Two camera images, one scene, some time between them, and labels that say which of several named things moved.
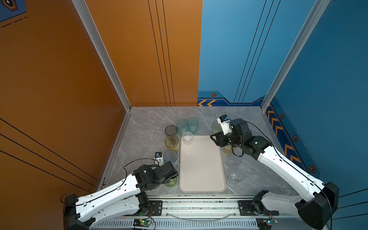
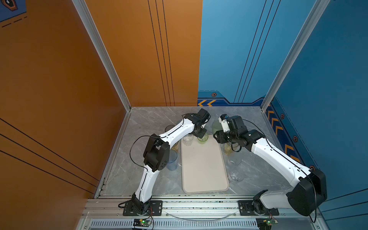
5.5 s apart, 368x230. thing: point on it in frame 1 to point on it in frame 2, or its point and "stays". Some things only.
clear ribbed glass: (236, 175) stays
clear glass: (187, 137) stays
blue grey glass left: (171, 155) stays
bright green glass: (173, 182) to (203, 139)
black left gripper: (166, 182) to (203, 131)
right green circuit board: (265, 223) stays
